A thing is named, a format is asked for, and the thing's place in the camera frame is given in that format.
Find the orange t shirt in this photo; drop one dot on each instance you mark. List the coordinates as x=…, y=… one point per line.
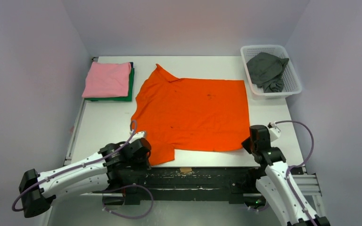
x=191, y=114

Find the pink folded t shirt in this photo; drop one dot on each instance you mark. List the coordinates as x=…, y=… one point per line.
x=105, y=73

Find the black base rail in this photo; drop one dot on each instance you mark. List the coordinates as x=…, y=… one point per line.
x=233, y=185

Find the green folded t shirt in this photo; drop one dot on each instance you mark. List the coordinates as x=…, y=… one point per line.
x=108, y=92

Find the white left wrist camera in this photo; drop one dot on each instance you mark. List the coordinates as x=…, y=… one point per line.
x=138, y=135

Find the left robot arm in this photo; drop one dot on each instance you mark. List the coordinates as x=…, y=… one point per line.
x=98, y=173

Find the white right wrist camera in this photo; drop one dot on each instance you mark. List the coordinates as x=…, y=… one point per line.
x=274, y=131

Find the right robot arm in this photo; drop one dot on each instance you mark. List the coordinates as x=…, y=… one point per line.
x=275, y=181

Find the white plastic basket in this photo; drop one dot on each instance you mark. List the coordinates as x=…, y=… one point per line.
x=292, y=84

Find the dark grey t shirt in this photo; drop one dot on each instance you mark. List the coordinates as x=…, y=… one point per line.
x=266, y=70

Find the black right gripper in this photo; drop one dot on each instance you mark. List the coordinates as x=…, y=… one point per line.
x=247, y=144

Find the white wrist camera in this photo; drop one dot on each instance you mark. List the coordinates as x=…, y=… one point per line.
x=274, y=131
x=138, y=135

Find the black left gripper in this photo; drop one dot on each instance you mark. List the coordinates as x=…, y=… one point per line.
x=144, y=165

